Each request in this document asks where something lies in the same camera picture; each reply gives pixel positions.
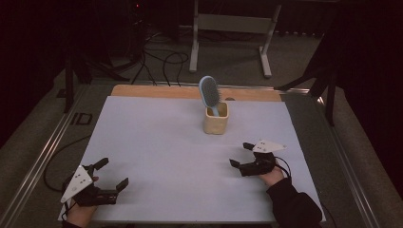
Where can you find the beige square cup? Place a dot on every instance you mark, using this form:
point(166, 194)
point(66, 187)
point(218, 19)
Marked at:
point(215, 126)

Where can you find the white metal stand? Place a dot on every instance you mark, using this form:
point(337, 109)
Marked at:
point(233, 23)

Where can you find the person's right hand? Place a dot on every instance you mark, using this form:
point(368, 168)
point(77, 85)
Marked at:
point(272, 179)

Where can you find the black tripod stand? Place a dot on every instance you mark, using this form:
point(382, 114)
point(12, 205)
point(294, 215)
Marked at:
point(330, 104)
point(68, 95)

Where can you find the light blue hairbrush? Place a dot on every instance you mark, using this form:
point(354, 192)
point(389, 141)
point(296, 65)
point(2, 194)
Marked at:
point(209, 88)

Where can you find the dark equipment rack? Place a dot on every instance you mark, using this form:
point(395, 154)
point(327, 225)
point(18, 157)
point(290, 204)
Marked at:
point(138, 19)

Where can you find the pale blue table sheet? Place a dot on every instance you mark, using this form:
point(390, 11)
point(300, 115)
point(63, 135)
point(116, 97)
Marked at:
point(152, 142)

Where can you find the black floor bracket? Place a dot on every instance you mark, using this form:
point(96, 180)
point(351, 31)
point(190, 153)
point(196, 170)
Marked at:
point(73, 118)

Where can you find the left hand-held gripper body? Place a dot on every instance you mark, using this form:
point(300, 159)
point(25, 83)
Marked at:
point(76, 183)

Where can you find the dark curtain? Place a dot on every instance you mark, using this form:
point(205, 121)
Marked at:
point(25, 63)
point(374, 79)

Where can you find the person's left hand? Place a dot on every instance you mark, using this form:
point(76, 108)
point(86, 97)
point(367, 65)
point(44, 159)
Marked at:
point(80, 216)

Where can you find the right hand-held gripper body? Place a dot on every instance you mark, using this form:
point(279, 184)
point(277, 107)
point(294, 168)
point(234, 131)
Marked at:
point(264, 160)

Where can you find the aluminium frame rail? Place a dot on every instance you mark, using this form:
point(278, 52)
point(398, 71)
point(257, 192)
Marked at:
point(41, 161)
point(348, 167)

